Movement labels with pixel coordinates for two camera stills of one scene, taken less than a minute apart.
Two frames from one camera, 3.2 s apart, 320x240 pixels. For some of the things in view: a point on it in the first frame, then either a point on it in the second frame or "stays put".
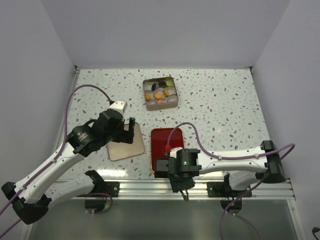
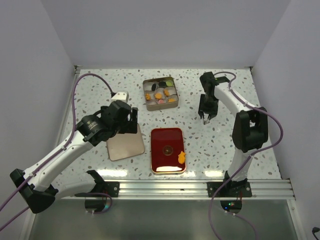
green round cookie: (169, 83) stays put
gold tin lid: (118, 150) stays put
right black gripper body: (177, 184) to (208, 104)
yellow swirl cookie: (147, 96) stays put
